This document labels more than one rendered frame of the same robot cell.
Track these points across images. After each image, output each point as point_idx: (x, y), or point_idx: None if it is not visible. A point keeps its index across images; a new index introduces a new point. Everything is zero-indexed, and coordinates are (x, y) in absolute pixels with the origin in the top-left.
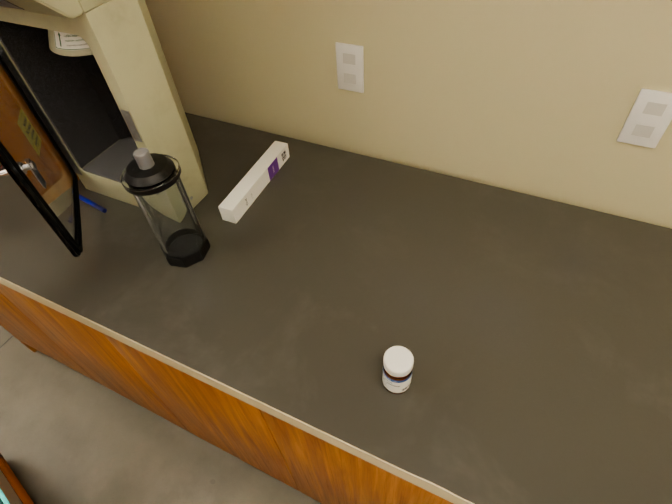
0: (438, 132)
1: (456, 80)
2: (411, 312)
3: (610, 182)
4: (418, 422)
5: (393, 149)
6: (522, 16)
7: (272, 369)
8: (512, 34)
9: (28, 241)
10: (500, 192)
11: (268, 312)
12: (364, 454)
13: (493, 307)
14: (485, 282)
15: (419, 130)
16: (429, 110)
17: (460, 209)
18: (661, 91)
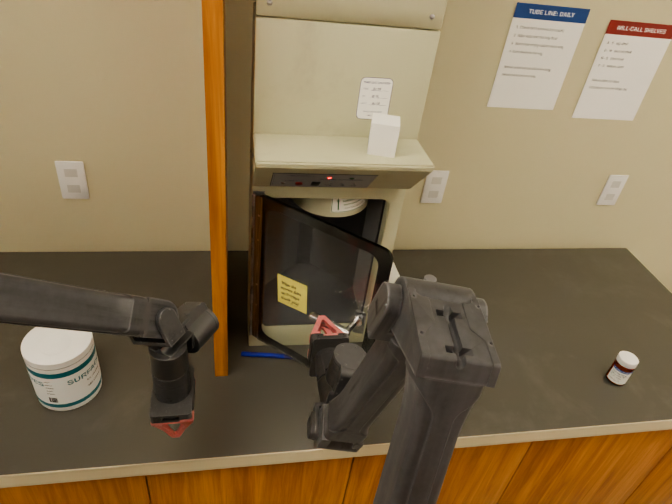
0: (490, 220)
1: (509, 184)
2: (577, 339)
3: (590, 229)
4: (646, 393)
5: (452, 239)
6: (555, 144)
7: (555, 406)
8: (548, 154)
9: (259, 411)
10: (536, 251)
11: (510, 375)
12: (643, 424)
13: (606, 319)
14: (588, 307)
15: (476, 221)
16: (487, 206)
17: (529, 268)
18: (618, 175)
